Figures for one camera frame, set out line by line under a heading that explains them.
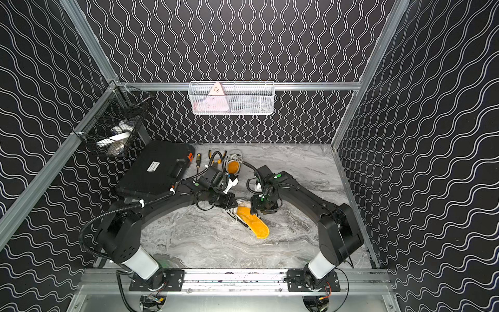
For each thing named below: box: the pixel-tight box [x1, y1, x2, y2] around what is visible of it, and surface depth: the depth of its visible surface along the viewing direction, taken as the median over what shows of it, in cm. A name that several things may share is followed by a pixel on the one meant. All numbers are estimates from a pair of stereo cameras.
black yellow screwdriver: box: [196, 152, 203, 175], surface depth 115 cm
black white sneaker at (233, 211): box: [226, 198, 263, 231], surface depth 85 cm
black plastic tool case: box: [116, 139, 196, 196], surface depth 102 cm
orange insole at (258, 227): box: [236, 206, 270, 240], surface depth 81 cm
